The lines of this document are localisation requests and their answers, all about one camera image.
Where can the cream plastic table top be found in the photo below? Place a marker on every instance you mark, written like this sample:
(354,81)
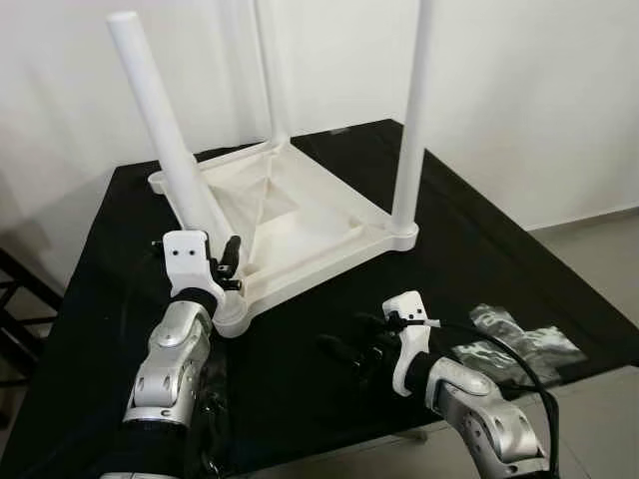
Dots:
(319,215)

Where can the clear plastic bag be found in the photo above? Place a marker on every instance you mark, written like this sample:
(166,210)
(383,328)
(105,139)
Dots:
(519,344)
(215,429)

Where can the small grey cloth tag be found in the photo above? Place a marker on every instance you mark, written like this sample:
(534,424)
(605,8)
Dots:
(338,131)

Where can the black stool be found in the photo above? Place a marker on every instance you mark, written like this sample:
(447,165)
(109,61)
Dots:
(25,274)

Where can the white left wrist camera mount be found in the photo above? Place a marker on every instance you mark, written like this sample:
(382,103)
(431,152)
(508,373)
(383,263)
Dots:
(190,257)

